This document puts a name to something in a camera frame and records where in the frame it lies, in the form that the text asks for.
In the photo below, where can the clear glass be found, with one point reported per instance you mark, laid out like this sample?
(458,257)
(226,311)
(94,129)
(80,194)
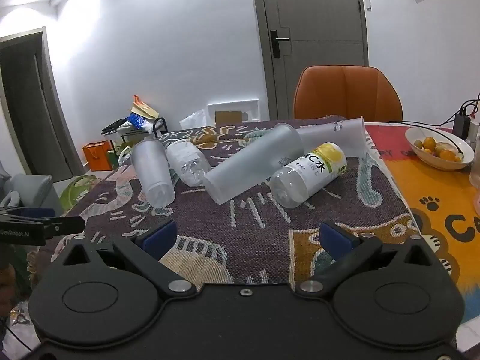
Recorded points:
(475,174)

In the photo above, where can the brown cardboard box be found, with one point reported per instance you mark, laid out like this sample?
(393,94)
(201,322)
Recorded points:
(227,117)

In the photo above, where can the dark grey door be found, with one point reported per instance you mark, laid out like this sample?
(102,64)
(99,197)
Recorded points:
(33,108)

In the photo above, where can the white bowl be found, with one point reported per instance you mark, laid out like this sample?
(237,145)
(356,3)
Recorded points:
(442,163)

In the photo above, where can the large frosted plastic cup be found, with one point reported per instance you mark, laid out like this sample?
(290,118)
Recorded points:
(249,161)

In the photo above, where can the white wall recess box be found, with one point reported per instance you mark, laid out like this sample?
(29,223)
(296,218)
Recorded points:
(234,110)

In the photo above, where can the orange chair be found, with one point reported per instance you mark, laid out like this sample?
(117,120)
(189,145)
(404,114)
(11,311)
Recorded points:
(345,93)

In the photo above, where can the pile of small oranges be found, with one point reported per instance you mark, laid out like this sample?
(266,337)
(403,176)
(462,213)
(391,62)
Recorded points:
(429,143)

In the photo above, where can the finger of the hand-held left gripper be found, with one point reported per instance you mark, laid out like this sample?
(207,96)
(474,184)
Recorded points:
(35,213)
(64,227)

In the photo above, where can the green patterned cloth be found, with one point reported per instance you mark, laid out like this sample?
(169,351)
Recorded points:
(78,193)

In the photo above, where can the white plastic bag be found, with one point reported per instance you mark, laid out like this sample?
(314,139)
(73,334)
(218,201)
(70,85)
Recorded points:
(193,120)

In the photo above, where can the black power adapter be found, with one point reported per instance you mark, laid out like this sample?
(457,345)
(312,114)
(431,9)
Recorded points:
(461,124)

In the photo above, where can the clear plastic bottle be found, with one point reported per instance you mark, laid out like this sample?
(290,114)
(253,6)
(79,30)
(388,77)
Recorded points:
(187,163)

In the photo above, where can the purple patterned blanket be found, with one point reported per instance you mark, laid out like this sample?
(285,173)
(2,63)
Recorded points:
(247,240)

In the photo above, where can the orange cartoon table mat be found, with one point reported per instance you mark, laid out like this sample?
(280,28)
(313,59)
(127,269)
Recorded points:
(431,189)

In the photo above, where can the yellow label plastic bottle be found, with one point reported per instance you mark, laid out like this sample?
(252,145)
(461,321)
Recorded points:
(309,174)

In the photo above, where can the frosted cup with white print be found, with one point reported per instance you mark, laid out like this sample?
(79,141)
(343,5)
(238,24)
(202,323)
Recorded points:
(333,135)

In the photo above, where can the small frosted plastic cup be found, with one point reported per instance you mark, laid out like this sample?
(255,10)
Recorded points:
(153,172)

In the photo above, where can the grey armchair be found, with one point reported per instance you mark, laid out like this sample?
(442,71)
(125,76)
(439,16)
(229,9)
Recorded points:
(26,191)

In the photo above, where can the orange box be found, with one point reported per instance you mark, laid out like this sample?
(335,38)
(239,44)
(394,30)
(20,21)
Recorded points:
(96,156)

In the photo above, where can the white power adapter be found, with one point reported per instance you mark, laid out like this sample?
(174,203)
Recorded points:
(475,129)

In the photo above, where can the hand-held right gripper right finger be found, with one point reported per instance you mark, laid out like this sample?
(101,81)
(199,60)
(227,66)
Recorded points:
(335,240)

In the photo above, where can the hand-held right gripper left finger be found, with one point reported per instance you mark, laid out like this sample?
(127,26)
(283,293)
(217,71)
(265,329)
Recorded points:
(162,239)

